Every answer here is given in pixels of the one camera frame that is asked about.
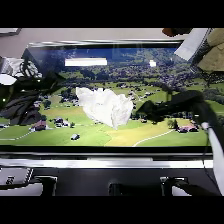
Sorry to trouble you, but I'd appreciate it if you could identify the white garment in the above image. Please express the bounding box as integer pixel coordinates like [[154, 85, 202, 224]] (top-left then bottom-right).
[[75, 86, 135, 131], [173, 27, 210, 62]]

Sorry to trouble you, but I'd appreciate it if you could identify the khaki garment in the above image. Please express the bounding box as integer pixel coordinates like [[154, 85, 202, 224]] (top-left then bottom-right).
[[196, 27, 224, 73]]

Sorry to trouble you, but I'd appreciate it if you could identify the white folded garment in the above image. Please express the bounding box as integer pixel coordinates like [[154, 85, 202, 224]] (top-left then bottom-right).
[[173, 27, 210, 62]]

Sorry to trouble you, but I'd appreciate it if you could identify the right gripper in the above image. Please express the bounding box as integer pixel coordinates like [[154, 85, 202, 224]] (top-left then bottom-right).
[[137, 99, 165, 123]]

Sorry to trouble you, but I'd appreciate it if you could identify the silver frame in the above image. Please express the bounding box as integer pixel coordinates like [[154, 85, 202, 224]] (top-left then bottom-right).
[[0, 151, 224, 197]]

